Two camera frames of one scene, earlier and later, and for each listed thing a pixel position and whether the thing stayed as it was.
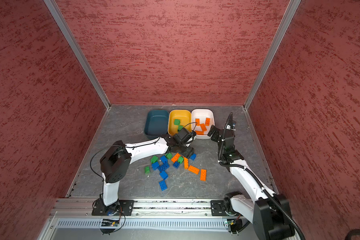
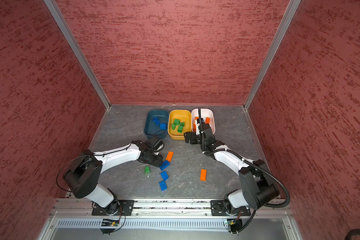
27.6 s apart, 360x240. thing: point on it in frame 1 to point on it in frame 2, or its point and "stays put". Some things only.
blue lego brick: (163, 167) stays put
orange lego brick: (203, 175) stays put
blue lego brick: (176, 164) to (163, 126)
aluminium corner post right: (271, 51) stays put
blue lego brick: (163, 185) stays put
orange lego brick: (175, 157) to (169, 156)
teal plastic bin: (156, 123) stays put
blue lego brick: (193, 156) to (156, 120)
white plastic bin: (202, 114) stays put
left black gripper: (189, 151) to (157, 163)
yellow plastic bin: (184, 115) stays put
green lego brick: (147, 170) stays put
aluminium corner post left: (67, 32) stays put
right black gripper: (217, 133) to (187, 137)
